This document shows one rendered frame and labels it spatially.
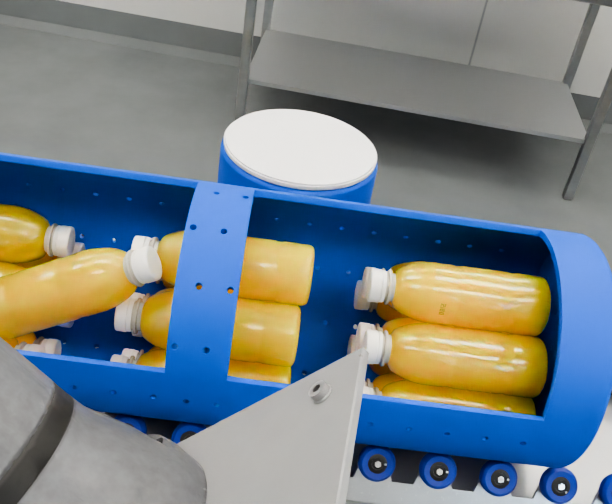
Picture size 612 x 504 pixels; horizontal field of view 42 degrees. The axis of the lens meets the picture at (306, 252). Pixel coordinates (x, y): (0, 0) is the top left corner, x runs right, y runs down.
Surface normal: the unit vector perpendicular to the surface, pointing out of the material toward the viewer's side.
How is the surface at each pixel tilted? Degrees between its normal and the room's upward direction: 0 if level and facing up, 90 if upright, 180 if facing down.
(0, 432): 43
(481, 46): 90
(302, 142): 0
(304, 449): 49
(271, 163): 0
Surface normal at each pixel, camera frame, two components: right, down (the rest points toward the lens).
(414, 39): -0.11, 0.58
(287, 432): -0.65, -0.68
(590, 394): 0.01, 0.25
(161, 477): 0.54, -0.73
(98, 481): 0.50, -0.59
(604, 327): 0.09, -0.28
